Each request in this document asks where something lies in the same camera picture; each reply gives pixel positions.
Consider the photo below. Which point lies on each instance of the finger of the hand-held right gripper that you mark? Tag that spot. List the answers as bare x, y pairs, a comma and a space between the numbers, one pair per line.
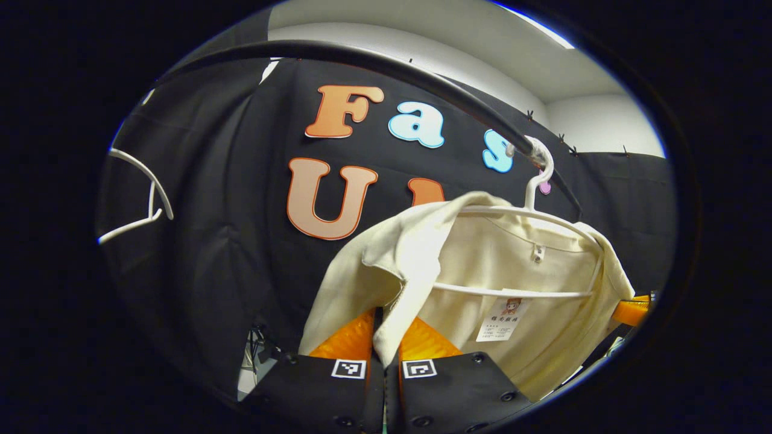
630, 310

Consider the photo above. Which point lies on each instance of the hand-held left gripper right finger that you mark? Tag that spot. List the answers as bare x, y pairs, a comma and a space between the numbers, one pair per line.
446, 392

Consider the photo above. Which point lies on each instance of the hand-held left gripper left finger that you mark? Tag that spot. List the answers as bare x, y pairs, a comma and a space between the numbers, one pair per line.
319, 392

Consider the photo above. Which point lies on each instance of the cream shirt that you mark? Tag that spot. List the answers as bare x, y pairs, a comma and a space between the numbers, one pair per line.
543, 337

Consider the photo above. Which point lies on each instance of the white clothes hanger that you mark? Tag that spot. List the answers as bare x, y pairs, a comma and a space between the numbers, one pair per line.
151, 202
530, 196

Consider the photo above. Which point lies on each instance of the black clothes rack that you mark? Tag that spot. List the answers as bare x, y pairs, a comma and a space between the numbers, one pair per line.
374, 60

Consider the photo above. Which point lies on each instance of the black backdrop cloth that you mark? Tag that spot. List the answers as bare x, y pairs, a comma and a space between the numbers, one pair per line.
241, 211

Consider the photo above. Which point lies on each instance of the row of black backdrop clips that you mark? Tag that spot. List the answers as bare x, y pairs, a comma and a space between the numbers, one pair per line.
529, 114

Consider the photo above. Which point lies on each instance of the long ceiling light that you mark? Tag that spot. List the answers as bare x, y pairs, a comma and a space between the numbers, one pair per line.
543, 30

